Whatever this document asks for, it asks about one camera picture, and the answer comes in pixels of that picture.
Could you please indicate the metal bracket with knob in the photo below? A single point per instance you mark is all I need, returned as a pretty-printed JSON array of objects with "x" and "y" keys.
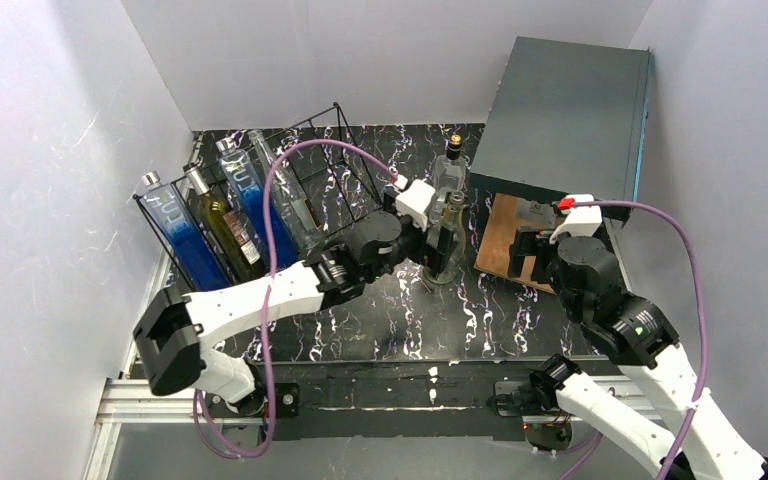
[{"x": 539, "y": 214}]

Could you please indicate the grey metal box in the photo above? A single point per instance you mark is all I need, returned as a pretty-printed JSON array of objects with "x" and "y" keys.
[{"x": 567, "y": 118}]

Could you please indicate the blue bottle with silver cap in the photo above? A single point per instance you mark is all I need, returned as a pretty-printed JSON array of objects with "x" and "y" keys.
[{"x": 167, "y": 210}]

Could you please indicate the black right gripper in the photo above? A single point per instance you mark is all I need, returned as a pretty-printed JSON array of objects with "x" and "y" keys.
[{"x": 526, "y": 244}]

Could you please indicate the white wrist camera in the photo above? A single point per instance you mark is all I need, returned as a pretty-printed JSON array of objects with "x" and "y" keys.
[
  {"x": 579, "y": 220},
  {"x": 413, "y": 199}
]

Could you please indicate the black wire wine rack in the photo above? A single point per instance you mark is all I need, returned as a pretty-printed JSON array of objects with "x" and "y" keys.
[{"x": 339, "y": 184}]

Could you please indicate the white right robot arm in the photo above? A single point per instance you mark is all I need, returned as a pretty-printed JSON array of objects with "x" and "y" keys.
[{"x": 694, "y": 440}]

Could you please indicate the clear bottle with black cap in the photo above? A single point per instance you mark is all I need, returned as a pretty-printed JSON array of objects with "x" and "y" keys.
[{"x": 449, "y": 169}]

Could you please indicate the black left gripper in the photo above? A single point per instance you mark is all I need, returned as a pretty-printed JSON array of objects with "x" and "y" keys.
[{"x": 432, "y": 235}]

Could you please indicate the aluminium frame rail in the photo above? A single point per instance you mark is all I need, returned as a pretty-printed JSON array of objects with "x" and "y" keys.
[{"x": 127, "y": 400}]

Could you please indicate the dark green wine bottle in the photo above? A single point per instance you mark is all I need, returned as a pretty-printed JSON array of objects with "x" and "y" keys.
[{"x": 226, "y": 229}]

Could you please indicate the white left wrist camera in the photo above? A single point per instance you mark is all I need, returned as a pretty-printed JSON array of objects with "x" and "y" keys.
[{"x": 413, "y": 199}]

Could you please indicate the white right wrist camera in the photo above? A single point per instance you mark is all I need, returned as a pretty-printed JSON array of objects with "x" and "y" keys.
[{"x": 579, "y": 220}]

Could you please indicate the blue square glass bottle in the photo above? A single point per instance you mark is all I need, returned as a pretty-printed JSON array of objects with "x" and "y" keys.
[{"x": 248, "y": 188}]

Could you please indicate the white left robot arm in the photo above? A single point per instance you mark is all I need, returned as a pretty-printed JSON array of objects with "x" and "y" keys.
[{"x": 177, "y": 335}]

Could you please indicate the clear bottle with gold rim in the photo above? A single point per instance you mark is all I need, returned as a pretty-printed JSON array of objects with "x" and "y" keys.
[{"x": 448, "y": 241}]

